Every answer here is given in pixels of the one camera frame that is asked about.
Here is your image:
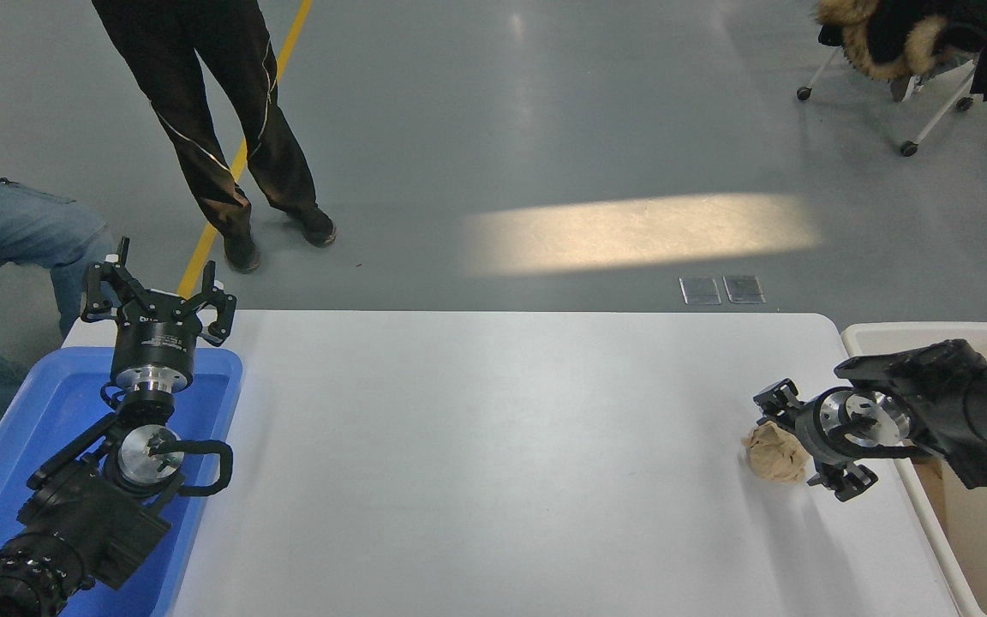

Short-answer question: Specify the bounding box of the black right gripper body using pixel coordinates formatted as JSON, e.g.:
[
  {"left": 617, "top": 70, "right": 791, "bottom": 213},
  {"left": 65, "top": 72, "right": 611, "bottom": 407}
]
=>
[{"left": 780, "top": 392, "right": 834, "bottom": 469}]

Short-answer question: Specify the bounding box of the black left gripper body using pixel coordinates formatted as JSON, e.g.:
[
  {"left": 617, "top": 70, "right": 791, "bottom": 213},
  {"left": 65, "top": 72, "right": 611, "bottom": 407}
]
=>
[{"left": 111, "top": 296, "right": 204, "bottom": 372}]

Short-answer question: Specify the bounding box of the tan paper ball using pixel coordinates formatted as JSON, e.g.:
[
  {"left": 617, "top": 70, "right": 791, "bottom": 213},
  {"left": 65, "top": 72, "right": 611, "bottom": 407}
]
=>
[{"left": 741, "top": 420, "right": 811, "bottom": 485}]

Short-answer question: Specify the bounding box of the brown cardboard piece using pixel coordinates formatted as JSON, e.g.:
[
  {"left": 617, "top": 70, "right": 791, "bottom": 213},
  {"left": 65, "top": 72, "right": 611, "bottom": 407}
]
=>
[{"left": 912, "top": 458, "right": 953, "bottom": 536}]

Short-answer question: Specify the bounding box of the metal floor socket plate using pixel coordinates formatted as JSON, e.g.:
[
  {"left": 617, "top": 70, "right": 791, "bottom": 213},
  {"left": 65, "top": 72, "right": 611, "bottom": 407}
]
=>
[
  {"left": 723, "top": 275, "right": 766, "bottom": 305},
  {"left": 679, "top": 277, "right": 723, "bottom": 307}
]

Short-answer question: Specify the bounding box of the blue plastic tray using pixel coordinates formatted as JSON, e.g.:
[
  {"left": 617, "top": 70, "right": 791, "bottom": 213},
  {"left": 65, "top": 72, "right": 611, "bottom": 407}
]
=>
[{"left": 0, "top": 346, "right": 244, "bottom": 617}]

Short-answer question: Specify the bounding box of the seated person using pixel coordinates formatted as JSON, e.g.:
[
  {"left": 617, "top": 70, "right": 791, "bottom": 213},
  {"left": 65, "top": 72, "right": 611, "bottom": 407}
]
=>
[{"left": 0, "top": 171, "right": 122, "bottom": 421}]

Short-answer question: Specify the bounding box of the standing person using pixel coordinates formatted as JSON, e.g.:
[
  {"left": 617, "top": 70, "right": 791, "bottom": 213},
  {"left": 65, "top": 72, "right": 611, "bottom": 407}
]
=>
[{"left": 91, "top": 0, "right": 338, "bottom": 275}]

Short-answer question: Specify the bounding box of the white wheeled chair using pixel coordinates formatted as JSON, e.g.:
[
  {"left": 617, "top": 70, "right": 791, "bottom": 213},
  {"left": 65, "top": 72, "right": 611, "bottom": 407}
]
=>
[{"left": 796, "top": 43, "right": 983, "bottom": 158}]

